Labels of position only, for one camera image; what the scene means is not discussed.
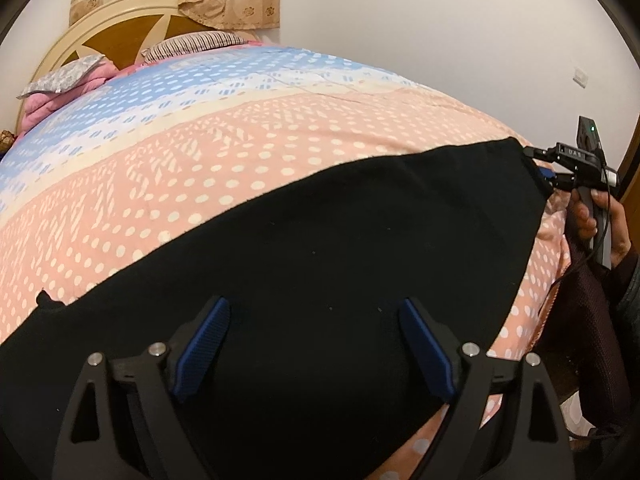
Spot black pants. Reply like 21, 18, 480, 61
1, 139, 551, 479

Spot dark jacket right forearm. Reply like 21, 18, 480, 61
610, 247, 639, 320

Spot person's right hand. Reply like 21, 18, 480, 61
566, 194, 634, 267

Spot brown wooden door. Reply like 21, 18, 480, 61
617, 120, 640, 200

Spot dark maroon trousers leg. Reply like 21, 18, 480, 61
534, 243, 630, 430

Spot polka dot bed cover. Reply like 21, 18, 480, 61
0, 44, 574, 480

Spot pink folded blanket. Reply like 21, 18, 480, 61
18, 58, 137, 136

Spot grey patterned pillow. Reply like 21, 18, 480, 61
17, 54, 105, 100

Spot striped pillow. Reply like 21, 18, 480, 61
141, 30, 246, 64

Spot cream wooden headboard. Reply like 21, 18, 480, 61
17, 0, 261, 143

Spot white wall socket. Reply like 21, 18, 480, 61
573, 67, 589, 88

